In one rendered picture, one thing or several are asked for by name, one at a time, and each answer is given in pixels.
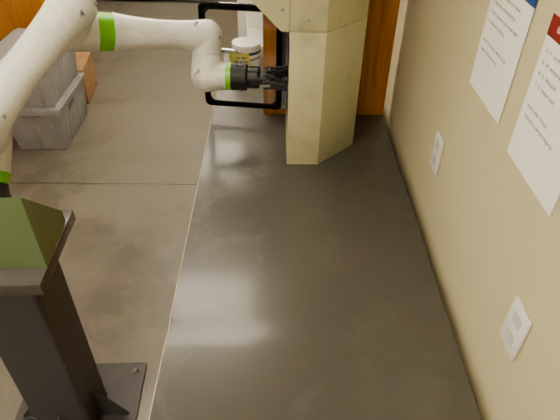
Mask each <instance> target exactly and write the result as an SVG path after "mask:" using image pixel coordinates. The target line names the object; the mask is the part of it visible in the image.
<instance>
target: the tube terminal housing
mask: <svg viewBox="0 0 560 420"><path fill-rule="evenodd" d="M368 7H369V0H291V8H290V31H289V67H288V105H287V95H286V151H287V164H319V163H321V162H323V161H324V160H326V159H328V158H330V157H331V156H333V155H334V154H336V153H338V152H340V151H342V150H343V149H344V148H347V147H348V146H350V145H352V144H353V134H354V127H355V119H356V112H357V105H358V91H359V84H360V77H361V70H362V63H363V49H364V42H365V35H366V27H367V20H368Z"/></svg>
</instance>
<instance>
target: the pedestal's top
mask: <svg viewBox="0 0 560 420"><path fill-rule="evenodd" d="M62 213H63V216H64V218H65V223H64V225H63V228H62V231H61V233H60V236H59V238H58V240H57V244H56V246H55V248H54V250H53V253H52V256H51V258H50V261H49V263H48V265H47V267H23V268H0V296H32V295H44V293H45V291H46V289H47V286H48V284H49V281H50V279H51V276H52V275H53V271H54V269H55V267H56V265H57V263H58V259H59V258H60V255H61V253H62V251H63V248H64V245H65V243H66V241H67V239H68V236H69V233H70V232H71V230H72V227H73V224H74V222H75V220H76V218H75V216H74V213H73V210H62Z"/></svg>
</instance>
